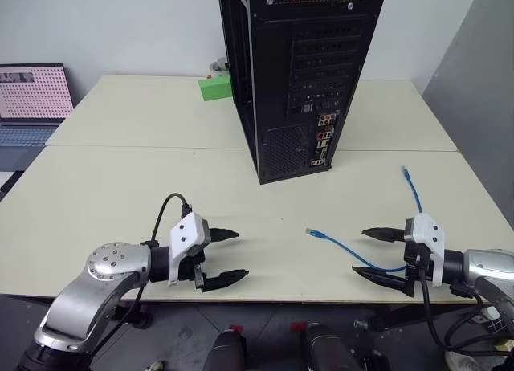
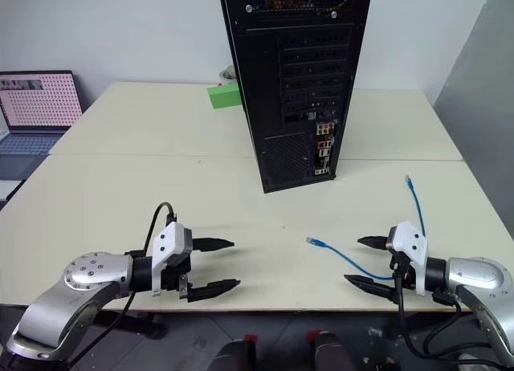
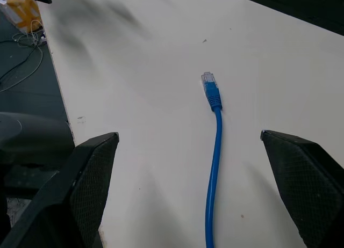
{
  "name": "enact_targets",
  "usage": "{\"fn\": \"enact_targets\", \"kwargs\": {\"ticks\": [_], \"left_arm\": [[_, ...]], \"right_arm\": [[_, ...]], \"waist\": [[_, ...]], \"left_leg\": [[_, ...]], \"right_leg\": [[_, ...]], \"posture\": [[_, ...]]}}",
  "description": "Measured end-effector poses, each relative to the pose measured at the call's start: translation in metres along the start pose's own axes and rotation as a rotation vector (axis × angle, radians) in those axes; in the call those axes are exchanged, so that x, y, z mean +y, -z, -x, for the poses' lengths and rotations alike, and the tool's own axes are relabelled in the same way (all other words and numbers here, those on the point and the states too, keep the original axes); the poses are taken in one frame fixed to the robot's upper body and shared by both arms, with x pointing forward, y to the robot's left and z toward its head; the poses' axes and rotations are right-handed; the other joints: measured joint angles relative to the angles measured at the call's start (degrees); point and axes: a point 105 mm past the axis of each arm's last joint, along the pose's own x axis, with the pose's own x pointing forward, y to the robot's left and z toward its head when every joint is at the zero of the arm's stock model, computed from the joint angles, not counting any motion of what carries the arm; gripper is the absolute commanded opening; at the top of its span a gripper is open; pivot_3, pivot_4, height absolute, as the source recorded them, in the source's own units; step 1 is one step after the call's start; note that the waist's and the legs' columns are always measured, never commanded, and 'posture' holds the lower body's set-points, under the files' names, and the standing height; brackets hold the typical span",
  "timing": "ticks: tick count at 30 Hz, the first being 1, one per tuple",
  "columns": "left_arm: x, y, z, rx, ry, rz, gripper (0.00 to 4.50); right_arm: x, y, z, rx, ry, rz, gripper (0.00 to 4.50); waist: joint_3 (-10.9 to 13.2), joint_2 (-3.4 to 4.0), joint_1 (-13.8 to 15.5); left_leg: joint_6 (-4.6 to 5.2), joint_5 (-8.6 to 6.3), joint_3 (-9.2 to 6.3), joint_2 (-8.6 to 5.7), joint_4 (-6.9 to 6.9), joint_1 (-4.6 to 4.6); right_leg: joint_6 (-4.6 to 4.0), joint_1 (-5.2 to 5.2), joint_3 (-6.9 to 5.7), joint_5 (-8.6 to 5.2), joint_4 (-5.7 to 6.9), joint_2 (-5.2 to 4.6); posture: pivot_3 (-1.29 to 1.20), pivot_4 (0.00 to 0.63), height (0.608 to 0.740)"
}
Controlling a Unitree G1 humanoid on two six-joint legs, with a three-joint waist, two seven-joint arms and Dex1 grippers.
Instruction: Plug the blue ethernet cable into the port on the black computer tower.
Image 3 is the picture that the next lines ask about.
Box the yellow and white package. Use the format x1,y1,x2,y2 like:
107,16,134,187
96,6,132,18
0,0,41,35

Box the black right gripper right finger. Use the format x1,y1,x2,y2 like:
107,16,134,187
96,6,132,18
260,129,344,248

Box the thin grey wires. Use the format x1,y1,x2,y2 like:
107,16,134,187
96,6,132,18
0,19,45,92

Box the blue ethernet cable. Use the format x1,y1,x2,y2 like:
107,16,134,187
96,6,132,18
200,70,224,248

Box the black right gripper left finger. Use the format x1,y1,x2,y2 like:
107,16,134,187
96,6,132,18
0,132,120,248

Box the black device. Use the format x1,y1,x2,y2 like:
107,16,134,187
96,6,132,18
243,0,344,37

